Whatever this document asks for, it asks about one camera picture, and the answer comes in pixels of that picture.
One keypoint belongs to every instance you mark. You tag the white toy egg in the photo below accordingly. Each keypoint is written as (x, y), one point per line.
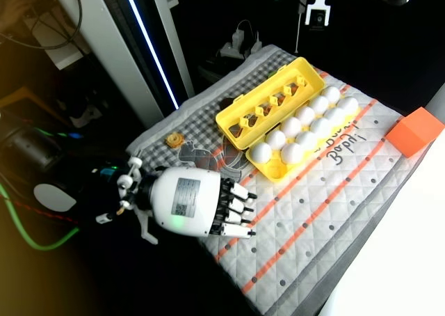
(292, 153)
(261, 152)
(306, 140)
(321, 127)
(335, 116)
(348, 104)
(291, 126)
(319, 103)
(306, 115)
(331, 94)
(276, 139)

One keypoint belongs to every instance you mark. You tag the yellow egg carton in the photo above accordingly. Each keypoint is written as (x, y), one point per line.
(274, 171)

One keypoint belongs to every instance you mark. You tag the swirled toy butter cookie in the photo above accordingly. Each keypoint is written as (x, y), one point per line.
(169, 142)

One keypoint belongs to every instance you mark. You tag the brown round toy cookie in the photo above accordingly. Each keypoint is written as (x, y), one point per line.
(224, 103)

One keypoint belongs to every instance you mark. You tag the grey quilt with bear print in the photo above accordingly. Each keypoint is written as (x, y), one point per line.
(313, 208)

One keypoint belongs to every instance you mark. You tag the orange cube block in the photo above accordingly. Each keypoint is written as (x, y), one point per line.
(413, 131)

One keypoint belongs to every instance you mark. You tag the white power strip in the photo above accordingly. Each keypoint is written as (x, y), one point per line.
(240, 49)

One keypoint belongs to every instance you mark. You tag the white column with blue strip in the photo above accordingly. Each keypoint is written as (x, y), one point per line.
(111, 51)

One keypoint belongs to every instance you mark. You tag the white camera on bracket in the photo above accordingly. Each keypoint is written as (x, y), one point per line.
(317, 8)

